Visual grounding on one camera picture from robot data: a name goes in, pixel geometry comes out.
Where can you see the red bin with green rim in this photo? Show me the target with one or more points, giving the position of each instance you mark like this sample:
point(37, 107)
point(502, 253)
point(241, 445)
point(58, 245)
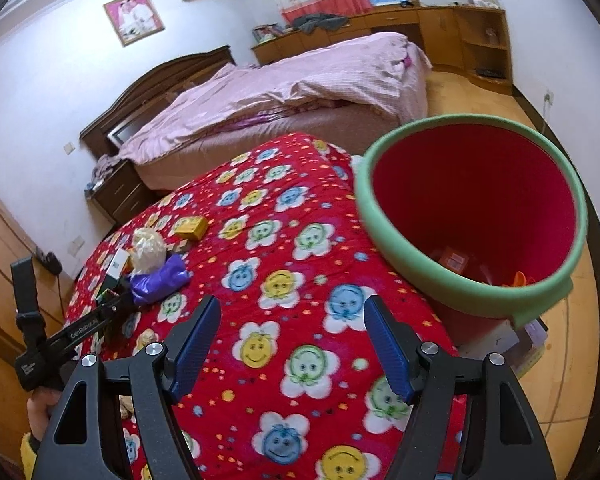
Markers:
point(478, 212)

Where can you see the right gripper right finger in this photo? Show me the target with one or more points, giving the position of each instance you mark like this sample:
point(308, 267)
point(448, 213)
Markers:
point(501, 439)

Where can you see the dark clothes on cabinet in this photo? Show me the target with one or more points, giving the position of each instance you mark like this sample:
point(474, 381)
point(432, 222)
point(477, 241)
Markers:
point(309, 23)

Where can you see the framed wedding photo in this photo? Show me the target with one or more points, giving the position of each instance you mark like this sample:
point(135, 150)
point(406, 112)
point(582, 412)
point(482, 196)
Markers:
point(133, 20)

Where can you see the red flower-print blanket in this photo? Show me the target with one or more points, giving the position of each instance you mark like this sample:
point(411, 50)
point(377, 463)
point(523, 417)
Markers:
point(291, 387)

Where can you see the peanut shells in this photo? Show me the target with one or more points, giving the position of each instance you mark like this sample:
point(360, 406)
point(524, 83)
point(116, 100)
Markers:
point(146, 337)

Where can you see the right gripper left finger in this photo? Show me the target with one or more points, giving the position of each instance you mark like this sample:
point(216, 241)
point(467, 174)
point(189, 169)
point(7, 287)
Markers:
point(85, 440)

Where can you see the long wooden cabinet desk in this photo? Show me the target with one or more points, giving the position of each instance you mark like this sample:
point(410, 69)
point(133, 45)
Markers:
point(466, 40)

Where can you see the person's left hand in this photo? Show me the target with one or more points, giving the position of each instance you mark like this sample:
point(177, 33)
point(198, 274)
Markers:
point(41, 401)

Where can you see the small yellow box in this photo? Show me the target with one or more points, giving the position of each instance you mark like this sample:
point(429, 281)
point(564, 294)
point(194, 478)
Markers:
point(191, 228)

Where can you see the dark wooden headboard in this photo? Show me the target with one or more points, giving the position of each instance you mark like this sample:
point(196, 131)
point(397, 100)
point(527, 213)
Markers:
point(149, 96)

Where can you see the dark wooden nightstand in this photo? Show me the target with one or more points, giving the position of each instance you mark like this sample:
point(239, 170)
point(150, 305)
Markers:
point(122, 195)

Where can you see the pink bed quilt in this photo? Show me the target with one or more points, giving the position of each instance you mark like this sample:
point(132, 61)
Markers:
point(348, 94)

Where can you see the cream paper ball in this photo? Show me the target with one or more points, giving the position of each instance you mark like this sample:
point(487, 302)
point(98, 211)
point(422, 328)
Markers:
point(148, 251)

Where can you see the purple plastic bag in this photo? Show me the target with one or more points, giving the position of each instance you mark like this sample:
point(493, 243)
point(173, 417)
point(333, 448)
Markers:
point(155, 286)

